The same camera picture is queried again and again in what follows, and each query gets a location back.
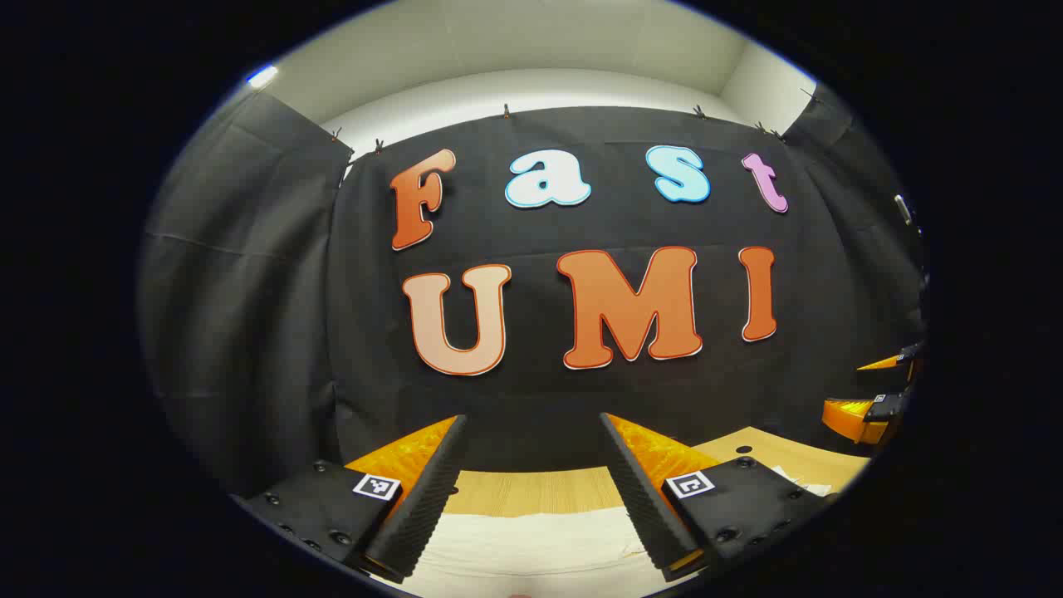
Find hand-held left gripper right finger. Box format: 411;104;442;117
600;412;841;584

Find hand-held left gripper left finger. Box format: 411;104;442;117
235;414;468;584

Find white jeans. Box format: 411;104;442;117
397;467;834;598

